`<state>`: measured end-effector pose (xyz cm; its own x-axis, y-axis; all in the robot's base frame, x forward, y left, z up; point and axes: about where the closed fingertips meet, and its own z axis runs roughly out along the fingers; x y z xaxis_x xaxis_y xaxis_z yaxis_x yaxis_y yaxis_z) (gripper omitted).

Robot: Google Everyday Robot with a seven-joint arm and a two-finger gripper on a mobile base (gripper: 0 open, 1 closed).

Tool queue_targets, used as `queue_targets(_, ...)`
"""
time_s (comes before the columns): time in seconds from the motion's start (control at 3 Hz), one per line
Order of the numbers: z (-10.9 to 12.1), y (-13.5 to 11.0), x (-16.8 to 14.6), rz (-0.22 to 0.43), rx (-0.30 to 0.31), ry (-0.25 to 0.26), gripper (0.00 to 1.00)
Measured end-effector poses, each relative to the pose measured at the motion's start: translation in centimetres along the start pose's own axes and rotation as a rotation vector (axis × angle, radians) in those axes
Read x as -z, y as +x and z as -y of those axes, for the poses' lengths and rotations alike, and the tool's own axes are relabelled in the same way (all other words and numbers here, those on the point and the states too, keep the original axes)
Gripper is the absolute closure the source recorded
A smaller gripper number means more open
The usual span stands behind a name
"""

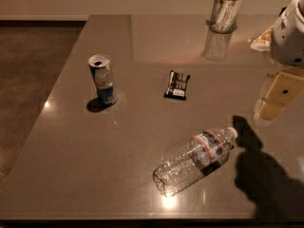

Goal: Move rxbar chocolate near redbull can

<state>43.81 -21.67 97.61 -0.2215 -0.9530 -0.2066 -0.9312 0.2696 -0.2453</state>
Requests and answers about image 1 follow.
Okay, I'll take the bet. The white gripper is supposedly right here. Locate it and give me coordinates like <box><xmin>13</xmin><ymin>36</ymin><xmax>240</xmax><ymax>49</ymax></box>
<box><xmin>256</xmin><ymin>0</ymin><xmax>304</xmax><ymax>121</ymax></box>

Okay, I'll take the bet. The black rxbar chocolate wrapper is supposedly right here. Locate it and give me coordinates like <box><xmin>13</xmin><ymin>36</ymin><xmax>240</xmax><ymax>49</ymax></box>
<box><xmin>163</xmin><ymin>70</ymin><xmax>190</xmax><ymax>101</ymax></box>

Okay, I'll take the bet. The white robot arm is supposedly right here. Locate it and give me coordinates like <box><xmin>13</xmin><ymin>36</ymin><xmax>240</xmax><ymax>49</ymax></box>
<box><xmin>251</xmin><ymin>0</ymin><xmax>304</xmax><ymax>121</ymax></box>

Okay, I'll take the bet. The snack packet behind arm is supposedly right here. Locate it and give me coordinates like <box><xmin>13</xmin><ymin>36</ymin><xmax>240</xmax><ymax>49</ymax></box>
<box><xmin>251</xmin><ymin>26</ymin><xmax>274</xmax><ymax>52</ymax></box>

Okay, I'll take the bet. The red bull can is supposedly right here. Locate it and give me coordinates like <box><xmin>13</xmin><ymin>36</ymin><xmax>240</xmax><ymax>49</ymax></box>
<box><xmin>88</xmin><ymin>54</ymin><xmax>117</xmax><ymax>105</ymax></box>

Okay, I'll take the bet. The clear plastic water bottle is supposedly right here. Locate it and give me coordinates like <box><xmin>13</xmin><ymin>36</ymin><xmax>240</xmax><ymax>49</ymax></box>
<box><xmin>153</xmin><ymin>127</ymin><xmax>238</xmax><ymax>198</ymax></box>

